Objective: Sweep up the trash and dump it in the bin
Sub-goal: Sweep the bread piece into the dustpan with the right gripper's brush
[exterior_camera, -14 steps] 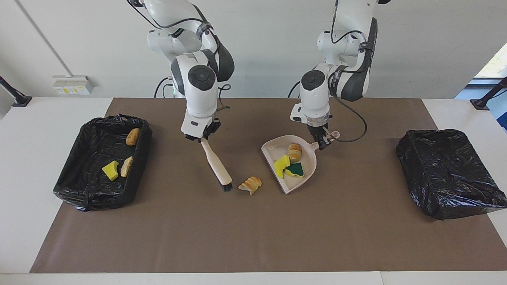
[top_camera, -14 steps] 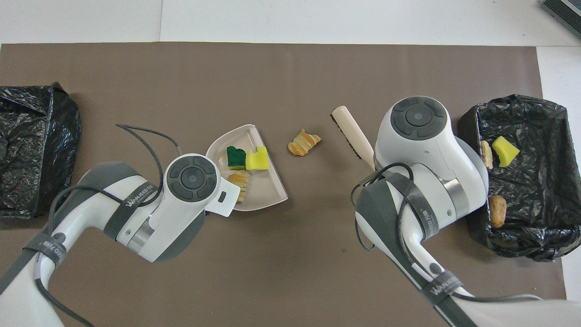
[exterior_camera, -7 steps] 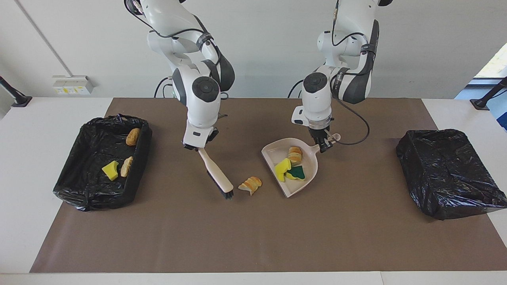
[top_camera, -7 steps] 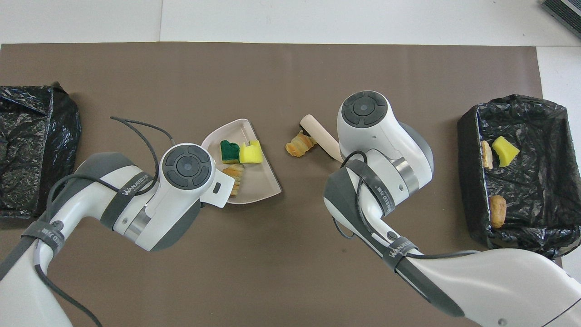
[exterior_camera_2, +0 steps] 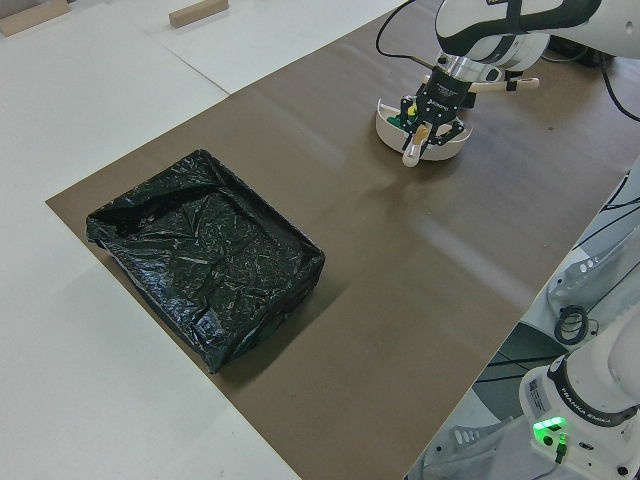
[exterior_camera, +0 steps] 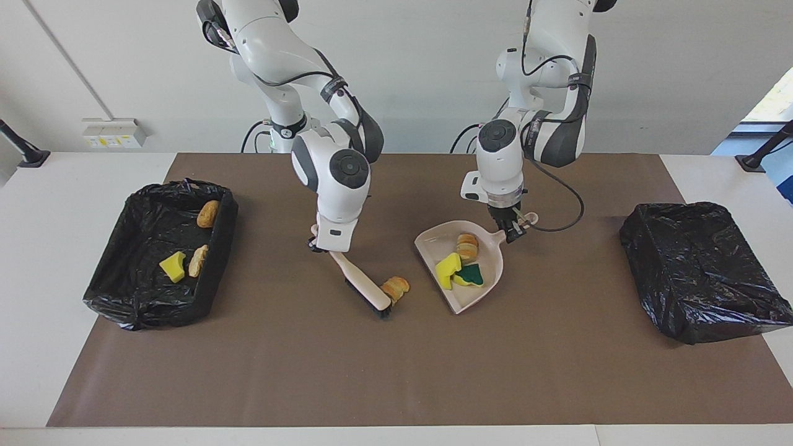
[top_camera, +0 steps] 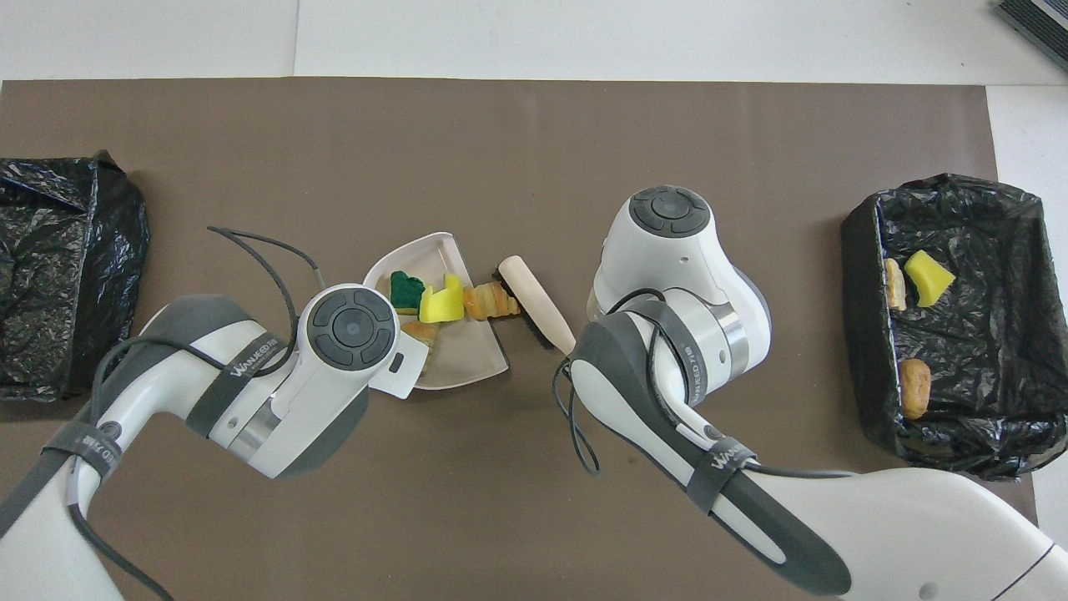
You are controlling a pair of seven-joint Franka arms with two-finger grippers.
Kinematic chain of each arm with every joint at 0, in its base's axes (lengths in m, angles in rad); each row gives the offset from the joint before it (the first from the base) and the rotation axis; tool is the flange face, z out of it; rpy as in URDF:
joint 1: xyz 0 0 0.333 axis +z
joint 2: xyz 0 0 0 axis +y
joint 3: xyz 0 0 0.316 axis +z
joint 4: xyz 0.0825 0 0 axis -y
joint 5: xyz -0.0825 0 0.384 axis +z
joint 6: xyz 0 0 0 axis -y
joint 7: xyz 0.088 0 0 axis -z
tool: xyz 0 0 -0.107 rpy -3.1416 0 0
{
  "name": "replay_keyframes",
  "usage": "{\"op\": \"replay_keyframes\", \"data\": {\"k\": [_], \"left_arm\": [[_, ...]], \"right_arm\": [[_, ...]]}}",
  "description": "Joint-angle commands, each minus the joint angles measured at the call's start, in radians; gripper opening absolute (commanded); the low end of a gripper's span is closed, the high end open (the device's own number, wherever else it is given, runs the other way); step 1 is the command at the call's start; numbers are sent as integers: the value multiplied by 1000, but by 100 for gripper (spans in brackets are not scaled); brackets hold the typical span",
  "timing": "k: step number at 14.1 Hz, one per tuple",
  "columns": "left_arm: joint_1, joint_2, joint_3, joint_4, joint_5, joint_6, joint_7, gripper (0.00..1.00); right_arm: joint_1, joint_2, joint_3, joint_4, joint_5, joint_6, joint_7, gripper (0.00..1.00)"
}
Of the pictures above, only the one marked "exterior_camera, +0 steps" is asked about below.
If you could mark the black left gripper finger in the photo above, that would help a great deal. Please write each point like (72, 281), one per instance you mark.
(521, 224)
(511, 234)

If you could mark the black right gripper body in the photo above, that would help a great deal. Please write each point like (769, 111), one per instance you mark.
(316, 246)

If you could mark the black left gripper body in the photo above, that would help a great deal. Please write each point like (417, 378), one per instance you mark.
(505, 215)

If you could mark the orange striped croissant piece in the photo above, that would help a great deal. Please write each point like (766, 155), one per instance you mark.
(468, 245)
(395, 288)
(198, 260)

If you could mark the green and yellow sponge piece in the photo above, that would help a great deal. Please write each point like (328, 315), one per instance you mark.
(472, 275)
(173, 266)

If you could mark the beige brush with black bristles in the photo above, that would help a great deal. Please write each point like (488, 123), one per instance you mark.
(365, 286)

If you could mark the beige plastic dustpan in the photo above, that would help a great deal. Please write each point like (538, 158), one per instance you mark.
(483, 297)

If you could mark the tan oval bread roll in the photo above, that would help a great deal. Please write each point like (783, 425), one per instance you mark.
(209, 213)

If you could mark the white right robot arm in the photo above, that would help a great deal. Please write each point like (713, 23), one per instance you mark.
(334, 186)

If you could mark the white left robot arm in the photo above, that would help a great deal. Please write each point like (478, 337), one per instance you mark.
(502, 161)

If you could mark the bin lined with black bag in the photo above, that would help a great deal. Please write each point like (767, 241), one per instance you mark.
(700, 272)
(142, 223)

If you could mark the brown table mat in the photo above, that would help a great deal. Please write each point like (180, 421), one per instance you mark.
(464, 359)

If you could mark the black clamp stand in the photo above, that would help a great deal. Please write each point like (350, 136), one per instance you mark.
(765, 152)
(21, 148)

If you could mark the window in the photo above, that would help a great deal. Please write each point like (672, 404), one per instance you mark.
(774, 102)

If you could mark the white wall socket box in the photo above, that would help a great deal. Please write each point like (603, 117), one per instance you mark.
(114, 133)

